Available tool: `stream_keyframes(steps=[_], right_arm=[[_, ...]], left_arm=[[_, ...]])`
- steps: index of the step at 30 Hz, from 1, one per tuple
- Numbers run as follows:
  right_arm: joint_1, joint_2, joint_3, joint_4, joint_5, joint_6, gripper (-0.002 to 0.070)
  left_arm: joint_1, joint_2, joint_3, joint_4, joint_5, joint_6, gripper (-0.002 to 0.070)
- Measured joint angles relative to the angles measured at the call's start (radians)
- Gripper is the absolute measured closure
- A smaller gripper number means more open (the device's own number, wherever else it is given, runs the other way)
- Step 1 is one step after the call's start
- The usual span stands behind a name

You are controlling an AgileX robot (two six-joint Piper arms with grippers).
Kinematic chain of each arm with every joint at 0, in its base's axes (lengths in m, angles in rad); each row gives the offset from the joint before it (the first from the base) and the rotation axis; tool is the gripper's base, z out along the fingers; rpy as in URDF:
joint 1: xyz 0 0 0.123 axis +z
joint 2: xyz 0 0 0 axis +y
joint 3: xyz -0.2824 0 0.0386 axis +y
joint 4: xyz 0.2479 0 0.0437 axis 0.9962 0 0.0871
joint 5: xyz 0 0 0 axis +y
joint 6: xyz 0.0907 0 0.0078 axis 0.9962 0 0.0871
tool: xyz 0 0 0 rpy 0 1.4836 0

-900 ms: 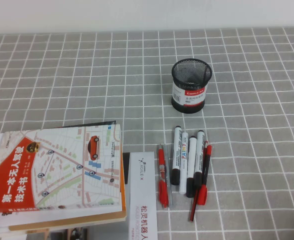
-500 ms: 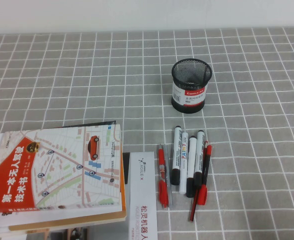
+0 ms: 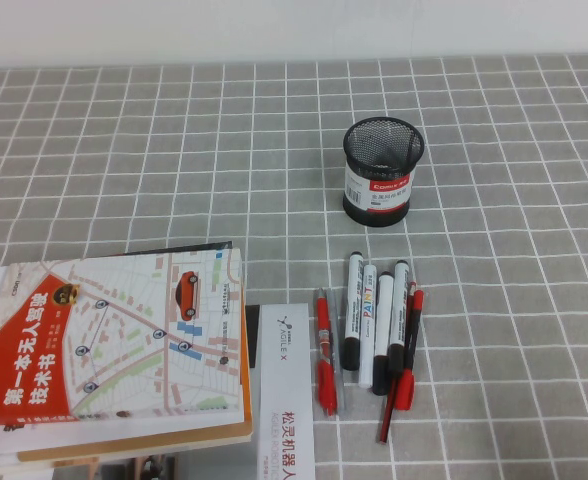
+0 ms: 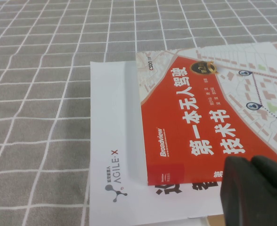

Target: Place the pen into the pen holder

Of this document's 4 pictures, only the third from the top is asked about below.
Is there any grey grid tablecloth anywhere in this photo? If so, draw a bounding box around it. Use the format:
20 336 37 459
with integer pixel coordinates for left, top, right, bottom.
0 53 588 480

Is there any red pencil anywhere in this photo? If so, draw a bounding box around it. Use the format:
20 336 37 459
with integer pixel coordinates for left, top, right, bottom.
378 281 418 445

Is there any white marker with barcode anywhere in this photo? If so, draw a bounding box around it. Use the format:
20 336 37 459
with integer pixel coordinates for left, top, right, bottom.
386 259 411 377

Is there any white marker printed black text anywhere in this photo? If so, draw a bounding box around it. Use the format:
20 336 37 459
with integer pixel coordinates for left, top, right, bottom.
342 251 366 372

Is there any plain white marker black cap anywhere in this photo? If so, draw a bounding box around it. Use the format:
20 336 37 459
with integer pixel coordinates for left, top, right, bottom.
372 271 396 396

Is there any red ballpoint pen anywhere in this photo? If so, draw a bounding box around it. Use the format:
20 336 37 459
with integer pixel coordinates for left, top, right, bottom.
314 287 339 417

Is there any red and black pen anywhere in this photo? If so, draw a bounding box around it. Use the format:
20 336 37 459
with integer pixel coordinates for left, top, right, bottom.
395 288 425 412

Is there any book with map cover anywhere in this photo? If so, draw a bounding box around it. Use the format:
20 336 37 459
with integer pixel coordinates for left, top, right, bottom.
0 241 248 432

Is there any white Agilex brochure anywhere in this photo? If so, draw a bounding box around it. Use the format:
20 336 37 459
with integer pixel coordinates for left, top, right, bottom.
246 302 317 480

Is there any grey slim pen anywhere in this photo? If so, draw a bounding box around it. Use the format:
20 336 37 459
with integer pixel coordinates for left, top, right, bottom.
323 287 348 415

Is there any white paint marker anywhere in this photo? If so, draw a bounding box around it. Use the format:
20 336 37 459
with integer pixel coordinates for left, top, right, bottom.
357 263 379 390

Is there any black mesh pen holder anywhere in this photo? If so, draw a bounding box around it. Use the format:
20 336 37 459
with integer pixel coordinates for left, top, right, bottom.
342 116 426 226

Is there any book with orange cover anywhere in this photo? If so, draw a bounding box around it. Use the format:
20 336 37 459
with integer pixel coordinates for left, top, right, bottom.
16 298 254 464

